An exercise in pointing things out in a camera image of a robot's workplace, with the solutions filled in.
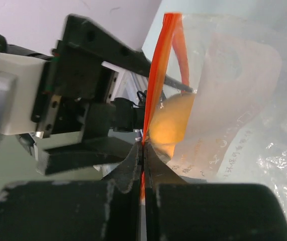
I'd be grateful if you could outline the clear zip bag orange zipper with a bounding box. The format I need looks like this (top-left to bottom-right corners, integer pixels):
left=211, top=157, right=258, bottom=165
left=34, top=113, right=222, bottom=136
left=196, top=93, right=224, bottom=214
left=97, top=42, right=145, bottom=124
left=138, top=11, right=287, bottom=241

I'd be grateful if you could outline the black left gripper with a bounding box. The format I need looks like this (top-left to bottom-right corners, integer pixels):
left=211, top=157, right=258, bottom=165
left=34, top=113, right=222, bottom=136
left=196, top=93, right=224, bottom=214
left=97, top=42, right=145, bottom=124
left=0, top=14, right=151, bottom=176

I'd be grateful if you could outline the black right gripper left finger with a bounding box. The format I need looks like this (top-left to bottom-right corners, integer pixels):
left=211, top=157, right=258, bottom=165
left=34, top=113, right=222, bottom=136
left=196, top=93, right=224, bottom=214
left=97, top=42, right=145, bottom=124
left=0, top=143, right=142, bottom=240

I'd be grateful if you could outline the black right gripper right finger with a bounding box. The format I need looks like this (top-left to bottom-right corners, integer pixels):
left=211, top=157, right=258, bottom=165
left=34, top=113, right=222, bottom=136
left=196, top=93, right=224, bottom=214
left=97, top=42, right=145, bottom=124
left=143, top=144, right=287, bottom=240

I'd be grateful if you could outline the peach fruit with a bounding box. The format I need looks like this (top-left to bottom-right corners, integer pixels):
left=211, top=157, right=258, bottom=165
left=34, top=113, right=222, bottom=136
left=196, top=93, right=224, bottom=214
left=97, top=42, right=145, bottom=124
left=146, top=93, right=196, bottom=163

